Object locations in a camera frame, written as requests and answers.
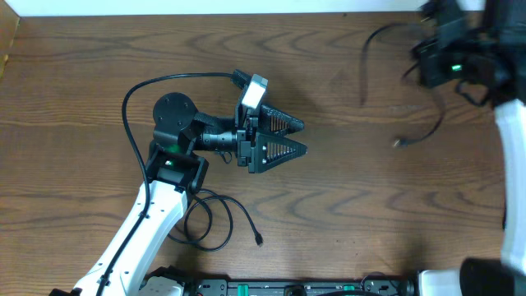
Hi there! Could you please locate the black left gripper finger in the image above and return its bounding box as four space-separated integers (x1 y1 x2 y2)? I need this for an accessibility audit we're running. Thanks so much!
258 104 305 136
248 132 307 173

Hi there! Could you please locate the black short USB cable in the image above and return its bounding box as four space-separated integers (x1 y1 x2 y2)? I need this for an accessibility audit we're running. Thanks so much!
166 187 265 252

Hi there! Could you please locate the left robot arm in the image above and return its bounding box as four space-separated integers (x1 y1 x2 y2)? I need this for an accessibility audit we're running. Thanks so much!
69 92 307 295

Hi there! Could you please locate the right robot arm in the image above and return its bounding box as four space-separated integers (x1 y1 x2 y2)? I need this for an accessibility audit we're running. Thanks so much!
400 0 525 296

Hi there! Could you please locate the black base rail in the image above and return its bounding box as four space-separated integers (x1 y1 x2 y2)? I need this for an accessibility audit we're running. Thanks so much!
139 266 419 296

